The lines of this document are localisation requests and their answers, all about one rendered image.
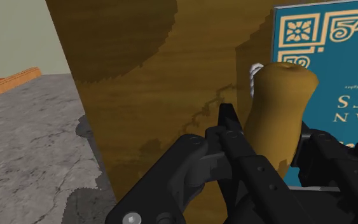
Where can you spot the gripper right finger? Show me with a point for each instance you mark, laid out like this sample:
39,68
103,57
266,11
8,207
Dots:
336,167

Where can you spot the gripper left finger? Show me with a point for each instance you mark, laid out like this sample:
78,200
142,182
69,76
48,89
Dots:
243,173

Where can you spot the teal book with gold ornaments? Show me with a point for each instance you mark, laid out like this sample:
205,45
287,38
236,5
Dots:
346,65

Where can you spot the orange wooden board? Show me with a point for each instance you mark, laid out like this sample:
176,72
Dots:
11,82

